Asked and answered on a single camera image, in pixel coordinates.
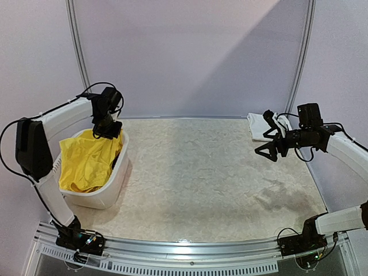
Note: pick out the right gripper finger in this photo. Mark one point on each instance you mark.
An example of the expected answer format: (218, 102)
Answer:
(268, 151)
(273, 133)

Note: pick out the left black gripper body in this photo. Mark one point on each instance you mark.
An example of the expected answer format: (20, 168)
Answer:
(107, 129)

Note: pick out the white plastic laundry basket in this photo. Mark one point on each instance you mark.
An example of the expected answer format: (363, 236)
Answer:
(107, 195)

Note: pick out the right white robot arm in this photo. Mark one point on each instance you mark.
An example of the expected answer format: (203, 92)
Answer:
(330, 138)

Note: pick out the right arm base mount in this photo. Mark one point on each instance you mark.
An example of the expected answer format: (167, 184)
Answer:
(290, 242)

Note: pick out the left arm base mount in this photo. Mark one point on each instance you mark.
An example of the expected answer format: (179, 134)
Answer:
(80, 240)

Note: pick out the white t-shirt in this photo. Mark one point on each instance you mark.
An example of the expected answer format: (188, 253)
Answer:
(258, 125)

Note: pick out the yellow garment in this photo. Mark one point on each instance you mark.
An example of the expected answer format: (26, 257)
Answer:
(87, 161)

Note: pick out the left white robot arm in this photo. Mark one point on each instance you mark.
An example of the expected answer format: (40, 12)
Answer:
(34, 136)

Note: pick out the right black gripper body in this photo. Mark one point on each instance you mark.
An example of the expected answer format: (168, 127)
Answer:
(281, 141)

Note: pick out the front aluminium rail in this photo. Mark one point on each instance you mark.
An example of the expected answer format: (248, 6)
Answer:
(139, 257)

